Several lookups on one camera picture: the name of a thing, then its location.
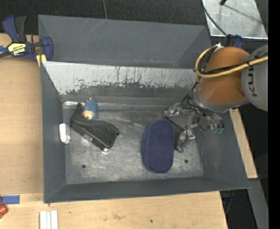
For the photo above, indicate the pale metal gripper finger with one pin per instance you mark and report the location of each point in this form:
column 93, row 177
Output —
column 185, row 139
column 177, row 110

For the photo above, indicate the blue dotted soft pouch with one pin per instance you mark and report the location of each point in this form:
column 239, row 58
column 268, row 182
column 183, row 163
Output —
column 158, row 147

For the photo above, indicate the black fabric case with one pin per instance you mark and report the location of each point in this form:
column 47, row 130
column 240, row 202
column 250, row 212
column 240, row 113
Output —
column 97, row 131

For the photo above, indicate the blue toy animal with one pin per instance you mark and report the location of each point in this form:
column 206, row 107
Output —
column 91, row 107

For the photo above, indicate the grey metal bin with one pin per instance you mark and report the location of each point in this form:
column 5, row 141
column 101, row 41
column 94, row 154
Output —
column 121, row 44

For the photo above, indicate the small white block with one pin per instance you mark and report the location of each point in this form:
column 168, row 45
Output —
column 64, row 133

